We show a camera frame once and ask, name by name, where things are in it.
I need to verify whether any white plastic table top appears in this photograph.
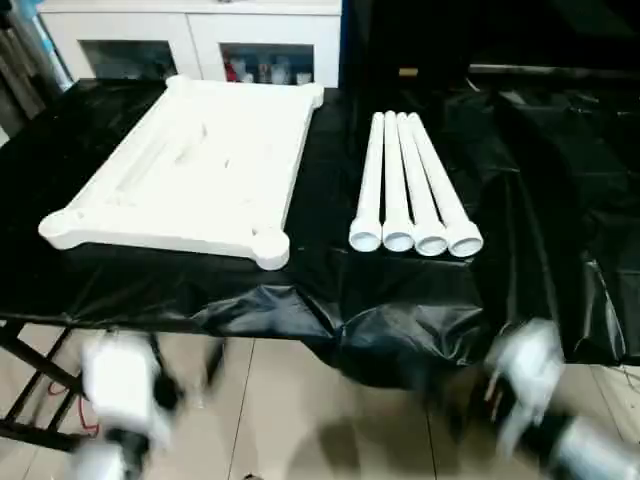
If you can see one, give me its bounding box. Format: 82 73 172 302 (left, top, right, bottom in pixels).
38 74 325 271

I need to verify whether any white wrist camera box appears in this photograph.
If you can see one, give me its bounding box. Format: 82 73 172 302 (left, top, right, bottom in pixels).
492 319 564 456
79 334 171 451

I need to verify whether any black draped furniture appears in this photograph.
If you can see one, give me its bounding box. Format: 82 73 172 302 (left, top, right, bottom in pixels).
342 0 640 91

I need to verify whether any black plastic mat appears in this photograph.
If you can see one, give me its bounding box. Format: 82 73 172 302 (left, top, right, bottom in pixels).
0 77 640 389

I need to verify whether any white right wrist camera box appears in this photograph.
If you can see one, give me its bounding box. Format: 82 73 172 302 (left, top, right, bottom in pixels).
492 319 564 456

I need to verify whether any white sideboard cabinet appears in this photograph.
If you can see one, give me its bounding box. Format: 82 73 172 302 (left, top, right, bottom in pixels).
37 0 344 90

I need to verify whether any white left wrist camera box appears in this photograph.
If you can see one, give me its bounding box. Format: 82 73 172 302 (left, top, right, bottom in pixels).
79 334 171 451

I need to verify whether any white plastic table leg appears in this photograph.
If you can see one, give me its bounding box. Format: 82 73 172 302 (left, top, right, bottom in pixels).
348 111 388 254
397 112 450 258
407 112 485 259
382 109 417 254

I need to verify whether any red cable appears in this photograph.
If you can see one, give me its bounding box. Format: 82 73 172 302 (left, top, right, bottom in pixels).
47 379 101 431

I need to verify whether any blue white plastic package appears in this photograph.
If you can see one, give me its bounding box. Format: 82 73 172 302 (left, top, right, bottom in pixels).
29 9 71 91

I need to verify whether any grey curtain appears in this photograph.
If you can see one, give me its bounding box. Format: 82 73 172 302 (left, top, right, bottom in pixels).
0 29 51 136

